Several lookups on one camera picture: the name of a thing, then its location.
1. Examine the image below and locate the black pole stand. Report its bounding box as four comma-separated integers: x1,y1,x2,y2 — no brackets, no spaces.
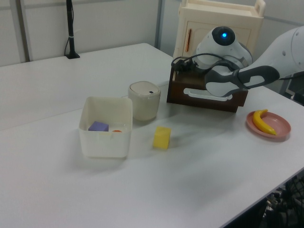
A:
64,0,81,59

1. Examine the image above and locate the orange door handle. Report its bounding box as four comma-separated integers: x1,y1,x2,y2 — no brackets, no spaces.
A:
184,28,192,52

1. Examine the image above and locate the purple foam cube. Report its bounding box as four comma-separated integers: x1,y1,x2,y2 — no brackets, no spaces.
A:
88,121,110,132

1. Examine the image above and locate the black wire frame equipment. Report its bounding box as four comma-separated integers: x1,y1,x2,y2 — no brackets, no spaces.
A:
262,170,304,228

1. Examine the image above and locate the grey framed background equipment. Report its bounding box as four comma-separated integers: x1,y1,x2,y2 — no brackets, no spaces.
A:
279,71,304,106

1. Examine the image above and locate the yellow foam cube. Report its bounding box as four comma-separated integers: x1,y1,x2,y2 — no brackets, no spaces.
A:
152,126,172,150

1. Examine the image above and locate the wooden drawer with white handle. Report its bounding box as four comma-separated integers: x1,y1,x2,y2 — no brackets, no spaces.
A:
166,68,249,113

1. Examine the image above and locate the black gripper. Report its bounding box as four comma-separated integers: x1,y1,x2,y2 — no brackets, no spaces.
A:
171,57,202,71

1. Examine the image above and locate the pink plate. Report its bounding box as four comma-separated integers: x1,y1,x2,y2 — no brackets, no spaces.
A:
246,111,292,143

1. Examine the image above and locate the white plastic bin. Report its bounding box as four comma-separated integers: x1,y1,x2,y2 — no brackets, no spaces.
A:
78,96,133,159

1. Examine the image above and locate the beige lidded trash can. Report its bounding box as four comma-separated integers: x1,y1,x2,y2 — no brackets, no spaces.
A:
128,81,162,121

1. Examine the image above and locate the yellow toy banana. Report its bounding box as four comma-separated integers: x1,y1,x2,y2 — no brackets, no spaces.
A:
252,109,277,136

